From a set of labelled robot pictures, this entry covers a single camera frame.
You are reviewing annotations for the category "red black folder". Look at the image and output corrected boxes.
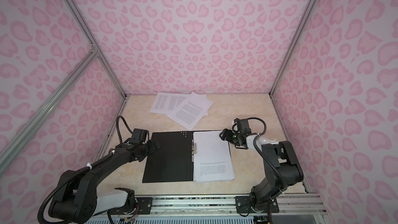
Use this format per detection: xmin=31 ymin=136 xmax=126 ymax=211
xmin=142 ymin=131 xmax=196 ymax=183

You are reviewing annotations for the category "white text sheet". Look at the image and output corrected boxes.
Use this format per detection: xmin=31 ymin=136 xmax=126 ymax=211
xmin=167 ymin=92 xmax=214 ymax=131

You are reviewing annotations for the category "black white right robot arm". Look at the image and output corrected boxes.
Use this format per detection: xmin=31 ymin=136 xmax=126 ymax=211
xmin=219 ymin=117 xmax=304 ymax=214

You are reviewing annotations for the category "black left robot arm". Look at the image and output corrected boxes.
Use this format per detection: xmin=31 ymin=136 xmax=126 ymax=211
xmin=37 ymin=129 xmax=160 ymax=224

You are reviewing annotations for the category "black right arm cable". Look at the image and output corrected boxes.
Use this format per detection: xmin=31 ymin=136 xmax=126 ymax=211
xmin=233 ymin=117 xmax=290 ymax=194

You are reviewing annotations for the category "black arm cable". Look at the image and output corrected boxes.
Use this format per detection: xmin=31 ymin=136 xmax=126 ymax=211
xmin=233 ymin=117 xmax=290 ymax=194
xmin=115 ymin=115 xmax=134 ymax=153

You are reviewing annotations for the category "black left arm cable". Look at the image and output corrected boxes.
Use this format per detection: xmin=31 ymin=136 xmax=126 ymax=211
xmin=115 ymin=115 xmax=134 ymax=153

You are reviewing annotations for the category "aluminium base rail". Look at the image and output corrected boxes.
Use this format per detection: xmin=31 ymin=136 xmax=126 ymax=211
xmin=57 ymin=193 xmax=330 ymax=224

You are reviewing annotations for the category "aluminium frame diagonal bar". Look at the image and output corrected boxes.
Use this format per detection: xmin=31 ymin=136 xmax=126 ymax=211
xmin=1 ymin=49 xmax=98 ymax=175

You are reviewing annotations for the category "aluminium frame right post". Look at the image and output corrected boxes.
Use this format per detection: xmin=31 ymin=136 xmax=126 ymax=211
xmin=269 ymin=0 xmax=319 ymax=98

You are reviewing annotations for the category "aluminium frame post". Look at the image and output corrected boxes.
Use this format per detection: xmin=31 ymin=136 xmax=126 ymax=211
xmin=269 ymin=0 xmax=319 ymax=98
xmin=63 ymin=0 xmax=127 ymax=99

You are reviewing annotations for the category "aluminium frame left post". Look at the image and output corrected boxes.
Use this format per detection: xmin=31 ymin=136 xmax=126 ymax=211
xmin=63 ymin=0 xmax=127 ymax=99

